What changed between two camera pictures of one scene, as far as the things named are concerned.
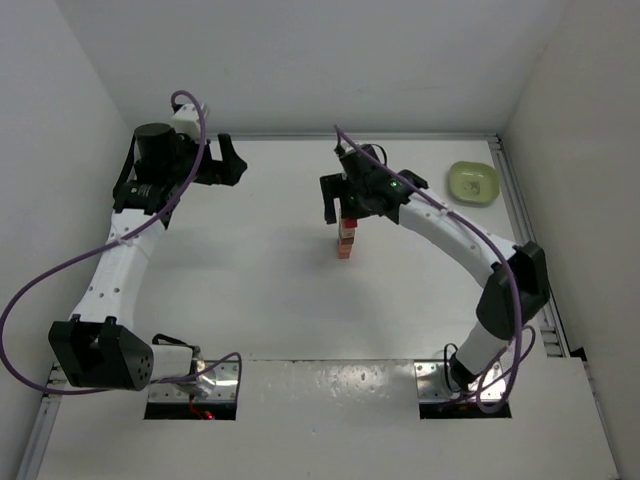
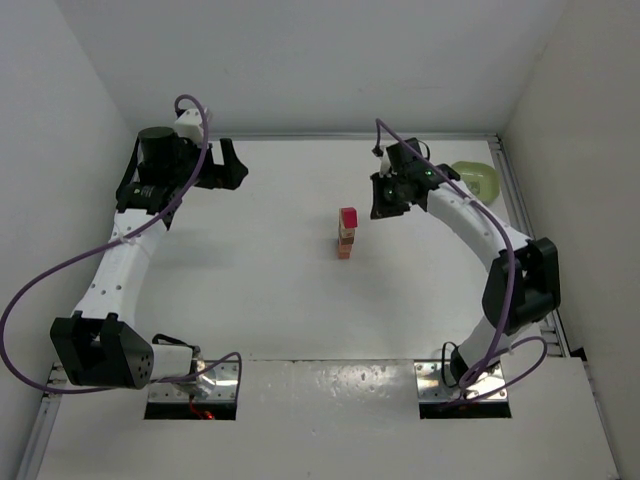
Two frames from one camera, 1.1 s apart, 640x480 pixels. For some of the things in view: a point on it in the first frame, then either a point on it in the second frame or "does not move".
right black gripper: (335, 185) -> (382, 196)
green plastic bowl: (473, 182) does not move
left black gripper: (216, 163) does not move
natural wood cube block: (348, 233) does not move
